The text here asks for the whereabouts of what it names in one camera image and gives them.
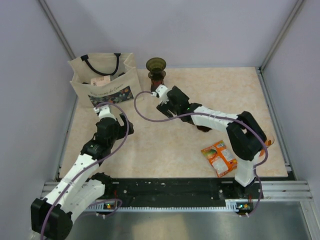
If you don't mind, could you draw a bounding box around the purple cable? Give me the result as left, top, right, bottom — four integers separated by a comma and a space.
134, 91, 270, 217
39, 102, 130, 240

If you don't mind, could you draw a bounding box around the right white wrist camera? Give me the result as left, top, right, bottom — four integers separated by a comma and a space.
151, 84, 170, 104

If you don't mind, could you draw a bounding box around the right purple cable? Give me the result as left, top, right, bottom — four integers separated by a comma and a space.
134, 91, 270, 217

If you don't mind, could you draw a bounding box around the olive green coffee dripper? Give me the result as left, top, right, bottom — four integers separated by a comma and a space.
145, 57, 167, 80

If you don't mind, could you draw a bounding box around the red glass coffee server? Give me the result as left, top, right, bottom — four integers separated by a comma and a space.
150, 78, 164, 92

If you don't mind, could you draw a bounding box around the beige canvas tote bag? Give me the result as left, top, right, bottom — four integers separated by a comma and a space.
68, 53, 142, 108

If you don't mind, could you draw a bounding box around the brown coffee dripper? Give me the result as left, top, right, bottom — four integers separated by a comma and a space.
196, 125, 211, 133

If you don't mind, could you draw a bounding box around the box inside tote bag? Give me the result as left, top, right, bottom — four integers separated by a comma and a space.
90, 76, 111, 87

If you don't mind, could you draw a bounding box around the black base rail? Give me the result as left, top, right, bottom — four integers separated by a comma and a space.
95, 174, 262, 208

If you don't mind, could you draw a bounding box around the orange snack packet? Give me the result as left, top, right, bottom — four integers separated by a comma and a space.
201, 140, 238, 178

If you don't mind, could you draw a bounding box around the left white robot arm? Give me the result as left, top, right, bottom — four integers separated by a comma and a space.
30, 113, 134, 240

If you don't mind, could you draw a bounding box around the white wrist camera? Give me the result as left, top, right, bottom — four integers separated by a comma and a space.
93, 105, 117, 121
151, 84, 170, 104

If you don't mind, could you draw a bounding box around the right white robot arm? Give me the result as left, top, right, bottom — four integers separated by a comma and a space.
152, 85, 267, 198

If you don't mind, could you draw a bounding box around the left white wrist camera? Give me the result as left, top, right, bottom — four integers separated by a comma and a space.
93, 105, 117, 121

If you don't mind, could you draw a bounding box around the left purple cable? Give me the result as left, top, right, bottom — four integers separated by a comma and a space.
39, 102, 130, 240

